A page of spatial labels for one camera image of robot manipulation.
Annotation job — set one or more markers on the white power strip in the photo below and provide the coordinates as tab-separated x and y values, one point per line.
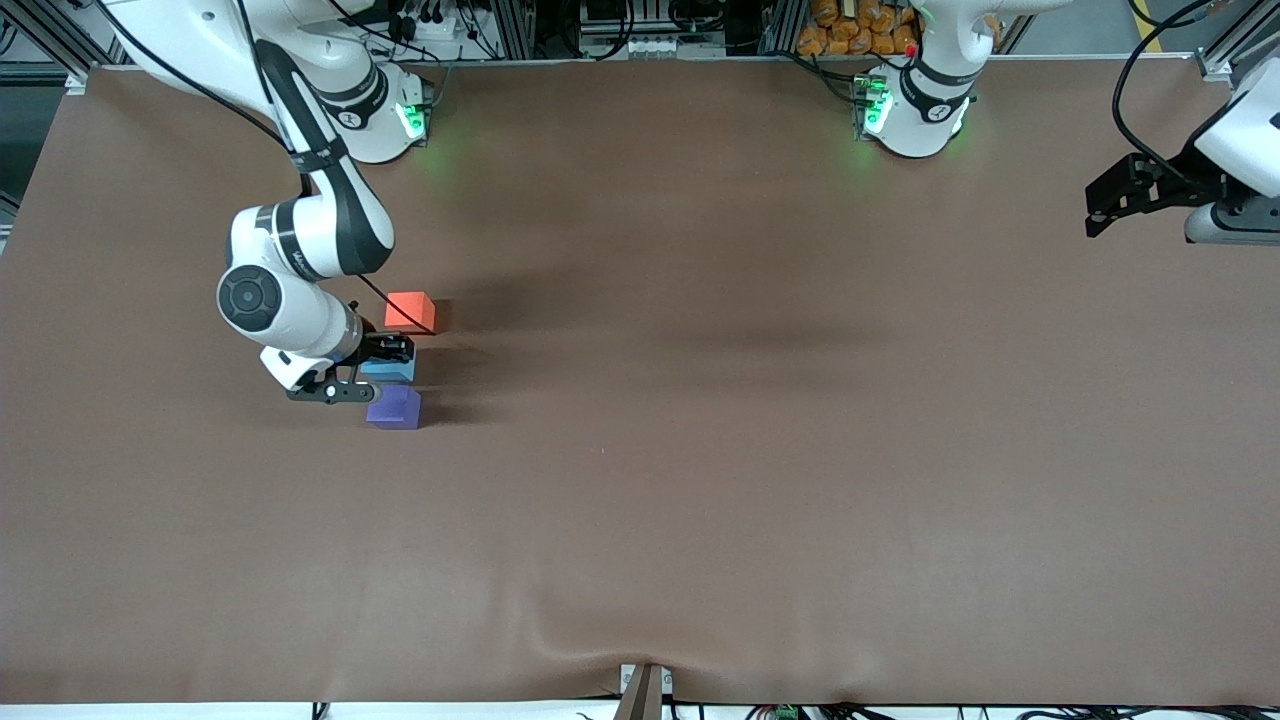
425	25
655	46

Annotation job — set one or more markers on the aluminium frame rail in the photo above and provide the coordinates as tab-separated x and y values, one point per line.
1235	40
50	40

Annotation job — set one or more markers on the blue foam block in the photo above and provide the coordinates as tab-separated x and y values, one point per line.
392	372

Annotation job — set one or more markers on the large table cover mat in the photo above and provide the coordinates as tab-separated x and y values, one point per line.
700	450

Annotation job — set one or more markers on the orange foam block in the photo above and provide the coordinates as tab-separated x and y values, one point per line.
405	308

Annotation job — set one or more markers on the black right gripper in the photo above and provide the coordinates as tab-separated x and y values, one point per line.
381	350

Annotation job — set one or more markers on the bag of orange items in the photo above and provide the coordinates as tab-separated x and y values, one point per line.
850	28

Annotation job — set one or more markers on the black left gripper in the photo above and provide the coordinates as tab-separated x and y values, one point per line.
1168	187

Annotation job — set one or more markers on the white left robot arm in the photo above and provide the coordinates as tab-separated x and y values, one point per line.
920	110

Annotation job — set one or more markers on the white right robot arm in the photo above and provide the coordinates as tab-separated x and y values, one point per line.
300	240

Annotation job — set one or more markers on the purple foam block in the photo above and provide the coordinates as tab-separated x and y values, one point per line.
395	412

